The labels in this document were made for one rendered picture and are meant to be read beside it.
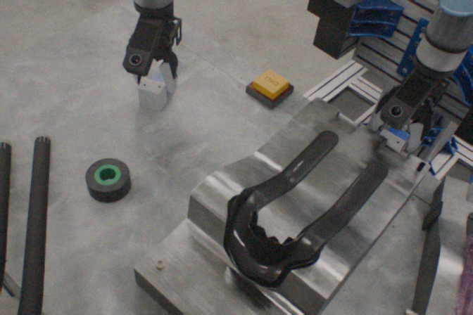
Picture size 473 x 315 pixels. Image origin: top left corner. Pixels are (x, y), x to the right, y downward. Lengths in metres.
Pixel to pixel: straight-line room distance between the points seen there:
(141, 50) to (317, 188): 0.40
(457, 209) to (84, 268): 0.67
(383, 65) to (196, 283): 0.88
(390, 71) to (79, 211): 0.91
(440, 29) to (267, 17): 1.99
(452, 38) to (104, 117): 0.68
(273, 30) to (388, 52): 1.37
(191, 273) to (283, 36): 2.03
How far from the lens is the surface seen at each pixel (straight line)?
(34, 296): 0.72
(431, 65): 0.88
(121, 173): 0.90
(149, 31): 0.91
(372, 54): 1.42
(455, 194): 0.98
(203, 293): 0.75
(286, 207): 0.77
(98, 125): 1.03
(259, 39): 2.60
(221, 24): 2.68
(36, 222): 0.81
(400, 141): 1.02
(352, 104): 2.03
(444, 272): 0.83
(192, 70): 1.15
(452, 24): 0.83
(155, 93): 1.01
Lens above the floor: 1.55
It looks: 51 degrees down
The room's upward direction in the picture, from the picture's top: 8 degrees clockwise
